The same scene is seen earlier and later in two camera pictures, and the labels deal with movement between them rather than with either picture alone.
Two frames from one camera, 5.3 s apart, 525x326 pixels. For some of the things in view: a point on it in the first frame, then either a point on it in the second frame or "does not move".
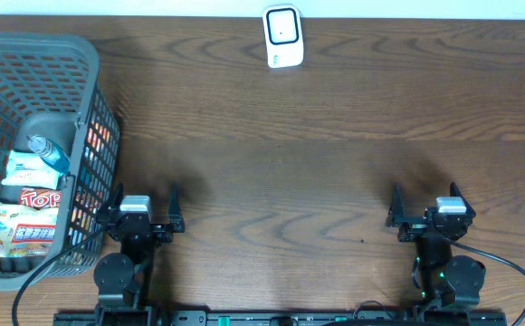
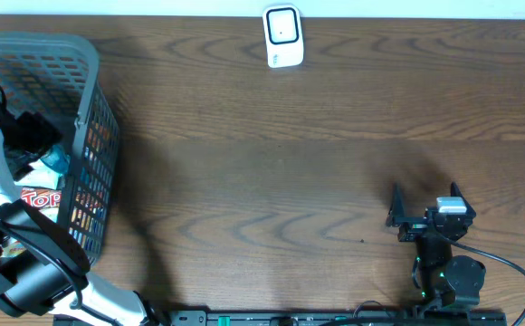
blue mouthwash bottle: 51,152 does not move
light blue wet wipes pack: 26,167 does not move
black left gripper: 162,234 -> 43,135
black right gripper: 414,225 does not move
